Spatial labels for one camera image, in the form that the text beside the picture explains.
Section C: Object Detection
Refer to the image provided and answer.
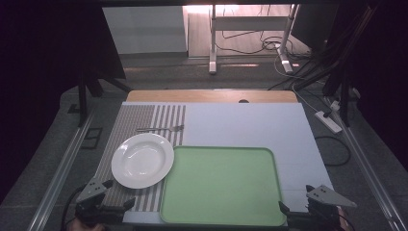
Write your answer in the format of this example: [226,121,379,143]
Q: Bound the person's left hand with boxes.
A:
[67,218,109,231]

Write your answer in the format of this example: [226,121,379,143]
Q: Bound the white panel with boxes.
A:
[102,5,189,56]

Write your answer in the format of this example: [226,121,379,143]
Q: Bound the dark monitor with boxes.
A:
[290,3,341,53]

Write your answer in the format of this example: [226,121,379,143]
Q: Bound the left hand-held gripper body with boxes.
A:
[74,177,128,225]

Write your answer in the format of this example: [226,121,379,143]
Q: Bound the white metal desk frame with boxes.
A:
[208,3,300,76]

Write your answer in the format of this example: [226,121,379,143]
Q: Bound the silver metal fork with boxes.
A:
[136,124,186,134]

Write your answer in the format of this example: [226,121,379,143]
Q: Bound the white round plate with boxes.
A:
[111,132,175,190]

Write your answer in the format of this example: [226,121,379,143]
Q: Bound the tangle of black cables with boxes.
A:
[215,4,312,62]

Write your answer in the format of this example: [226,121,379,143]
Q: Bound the black metal stand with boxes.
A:
[76,71,133,128]
[321,62,353,128]

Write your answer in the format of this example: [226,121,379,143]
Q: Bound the grey striped placemat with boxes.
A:
[93,104,188,213]

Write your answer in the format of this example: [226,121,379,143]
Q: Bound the aluminium floor rail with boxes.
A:
[322,95,408,231]
[27,108,97,231]

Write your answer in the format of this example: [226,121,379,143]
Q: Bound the person's right hand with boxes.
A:
[336,207,351,231]

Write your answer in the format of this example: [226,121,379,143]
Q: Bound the white power strip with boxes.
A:
[314,110,344,135]

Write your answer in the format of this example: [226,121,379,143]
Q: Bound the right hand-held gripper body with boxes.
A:
[286,184,358,231]

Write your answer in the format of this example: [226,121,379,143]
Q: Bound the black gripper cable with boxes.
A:
[60,185,87,231]

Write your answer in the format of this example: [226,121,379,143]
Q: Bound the green plastic tray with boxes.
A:
[159,145,288,228]

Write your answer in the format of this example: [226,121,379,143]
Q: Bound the black looped floor cable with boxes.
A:
[314,136,351,167]

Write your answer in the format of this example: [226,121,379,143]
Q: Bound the white floor cable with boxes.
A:
[273,52,323,114]

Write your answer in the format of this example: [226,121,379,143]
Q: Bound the black floor socket frame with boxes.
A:
[80,126,104,150]

